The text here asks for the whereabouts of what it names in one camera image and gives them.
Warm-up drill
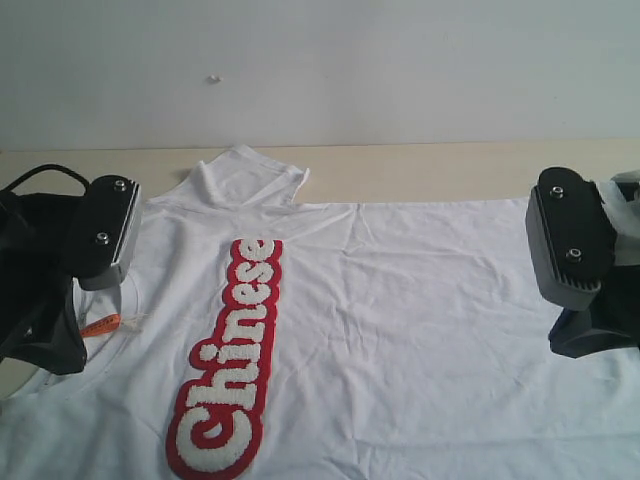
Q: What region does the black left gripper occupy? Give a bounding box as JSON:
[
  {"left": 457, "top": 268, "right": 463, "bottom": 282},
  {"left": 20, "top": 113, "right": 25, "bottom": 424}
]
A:
[{"left": 1, "top": 190, "right": 87, "bottom": 375}]

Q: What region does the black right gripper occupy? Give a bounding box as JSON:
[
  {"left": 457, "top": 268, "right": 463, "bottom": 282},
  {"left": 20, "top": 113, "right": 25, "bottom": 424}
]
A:
[{"left": 548, "top": 182, "right": 639, "bottom": 359}]

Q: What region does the white t-shirt red lettering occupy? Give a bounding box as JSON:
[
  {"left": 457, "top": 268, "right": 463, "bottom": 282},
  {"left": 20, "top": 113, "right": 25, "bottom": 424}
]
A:
[{"left": 1, "top": 147, "right": 639, "bottom": 479}]

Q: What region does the orange neck label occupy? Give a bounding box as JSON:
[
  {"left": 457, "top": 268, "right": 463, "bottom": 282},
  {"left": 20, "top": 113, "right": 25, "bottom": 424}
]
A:
[{"left": 80, "top": 314, "right": 121, "bottom": 339}]

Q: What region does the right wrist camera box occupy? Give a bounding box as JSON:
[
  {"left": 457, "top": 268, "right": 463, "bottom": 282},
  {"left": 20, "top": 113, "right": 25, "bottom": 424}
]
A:
[{"left": 525, "top": 167, "right": 616, "bottom": 311}]

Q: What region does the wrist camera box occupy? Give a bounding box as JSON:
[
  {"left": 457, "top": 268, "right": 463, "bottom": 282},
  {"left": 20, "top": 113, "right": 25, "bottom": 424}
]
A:
[
  {"left": 61, "top": 175, "right": 142, "bottom": 291},
  {"left": 525, "top": 167, "right": 616, "bottom": 311}
]

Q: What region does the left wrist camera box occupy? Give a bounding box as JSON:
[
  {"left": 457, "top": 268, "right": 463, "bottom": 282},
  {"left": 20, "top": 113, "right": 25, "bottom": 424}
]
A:
[{"left": 61, "top": 175, "right": 142, "bottom": 291}]

